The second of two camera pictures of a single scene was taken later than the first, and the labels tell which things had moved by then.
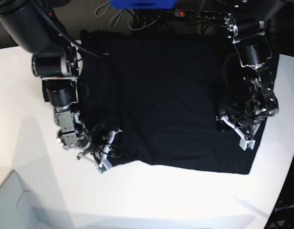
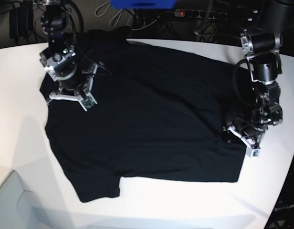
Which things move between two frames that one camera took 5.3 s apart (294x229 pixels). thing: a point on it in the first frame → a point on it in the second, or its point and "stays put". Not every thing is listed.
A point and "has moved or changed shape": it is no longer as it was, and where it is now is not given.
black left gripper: x=84 y=143 → x=77 y=81
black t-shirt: x=165 y=93 has moved or changed shape
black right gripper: x=246 y=119 → x=255 y=130
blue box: x=144 y=4 stays put
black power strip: x=199 y=14 stays put
